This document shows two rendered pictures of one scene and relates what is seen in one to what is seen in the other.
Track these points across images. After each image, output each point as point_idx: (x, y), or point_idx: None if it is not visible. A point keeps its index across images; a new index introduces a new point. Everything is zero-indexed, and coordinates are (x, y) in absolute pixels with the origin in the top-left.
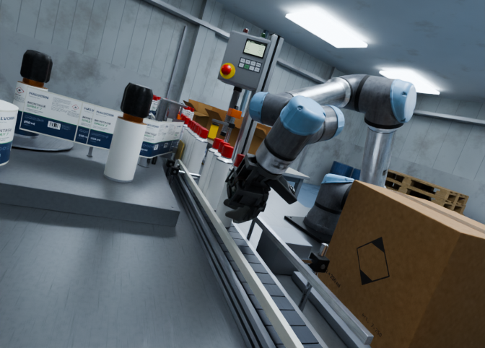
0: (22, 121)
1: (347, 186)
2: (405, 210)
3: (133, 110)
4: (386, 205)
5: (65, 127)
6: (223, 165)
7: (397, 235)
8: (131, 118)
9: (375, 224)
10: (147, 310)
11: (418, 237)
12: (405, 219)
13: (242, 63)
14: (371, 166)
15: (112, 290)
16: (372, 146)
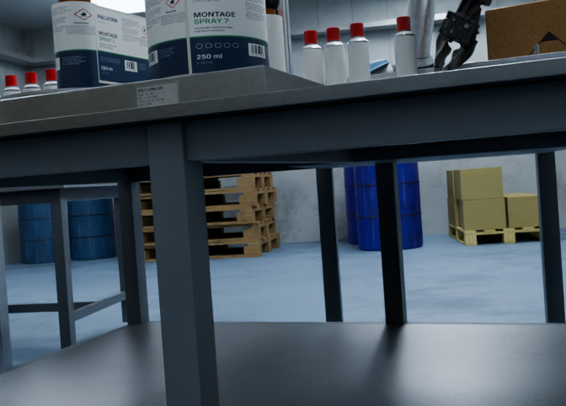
0: (99, 68)
1: (391, 67)
2: (558, 1)
3: None
4: (538, 8)
5: (141, 66)
6: (366, 45)
7: (562, 20)
8: (273, 11)
9: (536, 27)
10: None
11: None
12: (563, 6)
13: None
14: (424, 25)
15: None
16: (424, 1)
